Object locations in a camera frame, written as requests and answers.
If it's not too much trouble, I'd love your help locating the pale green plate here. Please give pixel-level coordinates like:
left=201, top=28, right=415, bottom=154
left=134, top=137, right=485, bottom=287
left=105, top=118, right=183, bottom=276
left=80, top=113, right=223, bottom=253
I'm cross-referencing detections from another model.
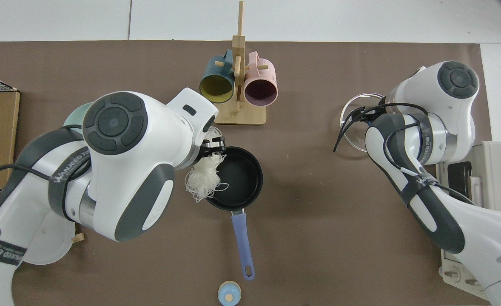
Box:
left=63, top=102, right=94, bottom=129

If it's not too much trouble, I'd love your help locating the small blue round thing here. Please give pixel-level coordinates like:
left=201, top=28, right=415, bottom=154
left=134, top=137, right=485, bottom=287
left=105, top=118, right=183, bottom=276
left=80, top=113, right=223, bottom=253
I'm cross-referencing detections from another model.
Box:
left=218, top=281, right=242, bottom=306

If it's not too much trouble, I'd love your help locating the brown table cloth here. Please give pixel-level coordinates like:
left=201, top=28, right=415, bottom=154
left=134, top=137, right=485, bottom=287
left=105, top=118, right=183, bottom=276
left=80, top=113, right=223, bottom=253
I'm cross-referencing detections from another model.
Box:
left=0, top=40, right=491, bottom=306

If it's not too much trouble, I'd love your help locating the white vermicelli bundle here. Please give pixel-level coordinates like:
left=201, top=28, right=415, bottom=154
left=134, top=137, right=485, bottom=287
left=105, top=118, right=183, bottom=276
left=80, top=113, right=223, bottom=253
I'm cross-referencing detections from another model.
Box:
left=185, top=153, right=230, bottom=203

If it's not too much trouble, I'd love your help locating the dark teal cup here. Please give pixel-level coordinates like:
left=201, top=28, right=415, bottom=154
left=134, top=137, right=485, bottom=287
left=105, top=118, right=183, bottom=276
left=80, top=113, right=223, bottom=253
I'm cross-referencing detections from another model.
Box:
left=199, top=50, right=236, bottom=104

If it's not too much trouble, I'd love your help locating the pink cup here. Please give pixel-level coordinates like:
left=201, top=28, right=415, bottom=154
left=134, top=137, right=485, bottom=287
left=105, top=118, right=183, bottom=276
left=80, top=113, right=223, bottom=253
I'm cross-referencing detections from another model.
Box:
left=243, top=51, right=279, bottom=107

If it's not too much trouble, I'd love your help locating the glass lid with blue knob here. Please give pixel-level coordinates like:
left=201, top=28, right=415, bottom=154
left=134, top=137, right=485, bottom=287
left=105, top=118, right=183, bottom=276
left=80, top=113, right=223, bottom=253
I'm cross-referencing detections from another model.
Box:
left=340, top=93, right=387, bottom=153

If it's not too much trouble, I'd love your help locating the wooden cup stand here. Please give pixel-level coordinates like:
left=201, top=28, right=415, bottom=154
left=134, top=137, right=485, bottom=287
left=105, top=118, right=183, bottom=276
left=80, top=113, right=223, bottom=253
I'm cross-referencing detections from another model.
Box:
left=213, top=1, right=267, bottom=125

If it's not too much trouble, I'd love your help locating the black pot with blue handle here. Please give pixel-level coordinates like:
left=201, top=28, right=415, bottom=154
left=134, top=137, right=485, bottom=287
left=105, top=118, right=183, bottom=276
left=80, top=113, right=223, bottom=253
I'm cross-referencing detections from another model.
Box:
left=202, top=146, right=264, bottom=281

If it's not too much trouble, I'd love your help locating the grey-white plate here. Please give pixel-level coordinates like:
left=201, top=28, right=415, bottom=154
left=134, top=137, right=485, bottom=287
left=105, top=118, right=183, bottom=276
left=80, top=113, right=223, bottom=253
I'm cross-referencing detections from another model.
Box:
left=19, top=212, right=77, bottom=266

